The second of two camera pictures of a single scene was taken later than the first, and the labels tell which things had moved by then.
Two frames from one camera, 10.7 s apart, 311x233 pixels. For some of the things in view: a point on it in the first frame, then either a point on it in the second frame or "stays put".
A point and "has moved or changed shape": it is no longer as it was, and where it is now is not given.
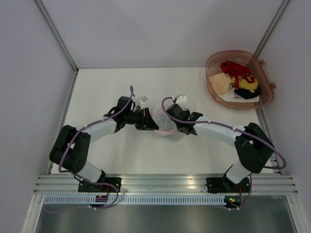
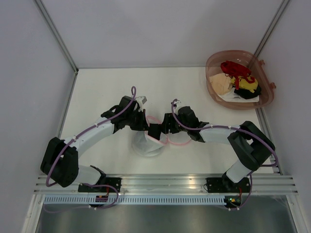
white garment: (231, 96) stays put
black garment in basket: (248, 94) stays put
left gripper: (146, 122) stays put
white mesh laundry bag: (166, 125) has moved or changed shape
